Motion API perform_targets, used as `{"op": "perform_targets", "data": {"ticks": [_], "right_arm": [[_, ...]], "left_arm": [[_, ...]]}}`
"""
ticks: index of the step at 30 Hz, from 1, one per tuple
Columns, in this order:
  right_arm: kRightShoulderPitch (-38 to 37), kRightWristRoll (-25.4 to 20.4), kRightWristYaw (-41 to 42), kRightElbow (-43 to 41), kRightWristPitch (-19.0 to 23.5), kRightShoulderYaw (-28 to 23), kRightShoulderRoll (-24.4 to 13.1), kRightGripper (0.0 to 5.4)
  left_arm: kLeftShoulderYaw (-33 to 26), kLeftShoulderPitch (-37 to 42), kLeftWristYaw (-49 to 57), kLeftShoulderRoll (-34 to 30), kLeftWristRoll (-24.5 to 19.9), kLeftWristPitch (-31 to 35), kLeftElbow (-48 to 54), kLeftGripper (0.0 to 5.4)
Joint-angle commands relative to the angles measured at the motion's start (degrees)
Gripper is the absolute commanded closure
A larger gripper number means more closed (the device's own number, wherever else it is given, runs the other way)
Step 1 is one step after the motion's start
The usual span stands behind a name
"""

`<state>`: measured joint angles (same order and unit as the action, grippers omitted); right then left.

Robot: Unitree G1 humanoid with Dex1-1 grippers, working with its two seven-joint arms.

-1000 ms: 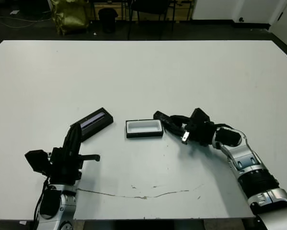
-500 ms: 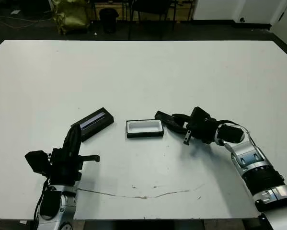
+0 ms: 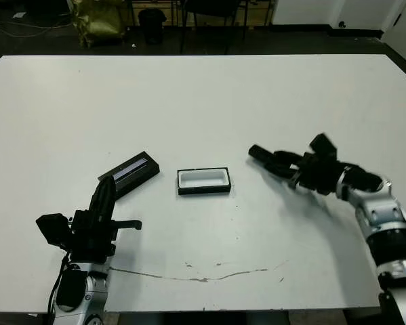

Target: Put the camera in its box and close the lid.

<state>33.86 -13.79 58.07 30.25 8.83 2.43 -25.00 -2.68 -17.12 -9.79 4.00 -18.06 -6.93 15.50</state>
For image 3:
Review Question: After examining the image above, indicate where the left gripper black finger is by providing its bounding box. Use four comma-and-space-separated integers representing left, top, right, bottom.
91, 176, 109, 221
102, 176, 117, 221

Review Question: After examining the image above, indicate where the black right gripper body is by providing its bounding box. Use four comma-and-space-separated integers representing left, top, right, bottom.
288, 151, 343, 196

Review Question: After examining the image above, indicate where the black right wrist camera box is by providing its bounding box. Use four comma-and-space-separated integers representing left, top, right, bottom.
308, 132, 339, 160

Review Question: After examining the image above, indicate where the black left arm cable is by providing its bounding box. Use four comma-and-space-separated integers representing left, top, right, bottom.
47, 253, 71, 321

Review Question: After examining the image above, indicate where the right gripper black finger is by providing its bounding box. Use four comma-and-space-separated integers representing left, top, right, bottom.
272, 150, 305, 163
263, 160, 300, 179

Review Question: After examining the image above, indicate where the thin white floor cable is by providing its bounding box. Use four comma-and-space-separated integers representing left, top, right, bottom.
0, 19, 72, 39

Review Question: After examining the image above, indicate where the black box base white inlay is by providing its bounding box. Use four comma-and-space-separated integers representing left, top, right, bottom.
176, 166, 233, 196

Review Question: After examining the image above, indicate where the white door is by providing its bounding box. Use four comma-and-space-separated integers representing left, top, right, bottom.
380, 0, 406, 68

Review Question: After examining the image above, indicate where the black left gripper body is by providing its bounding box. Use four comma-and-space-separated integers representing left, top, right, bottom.
65, 209, 143, 263

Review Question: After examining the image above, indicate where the crinkled plastic bag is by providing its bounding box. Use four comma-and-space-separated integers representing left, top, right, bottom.
71, 0, 126, 49

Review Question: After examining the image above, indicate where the black waste bin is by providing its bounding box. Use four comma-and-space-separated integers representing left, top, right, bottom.
138, 9, 167, 46

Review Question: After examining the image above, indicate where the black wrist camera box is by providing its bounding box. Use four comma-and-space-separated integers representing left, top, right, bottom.
35, 213, 73, 248
308, 132, 339, 160

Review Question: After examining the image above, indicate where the black slim camera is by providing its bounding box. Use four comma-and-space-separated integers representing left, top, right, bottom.
248, 144, 275, 163

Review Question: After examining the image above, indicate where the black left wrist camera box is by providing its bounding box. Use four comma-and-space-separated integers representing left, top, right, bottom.
35, 213, 73, 248

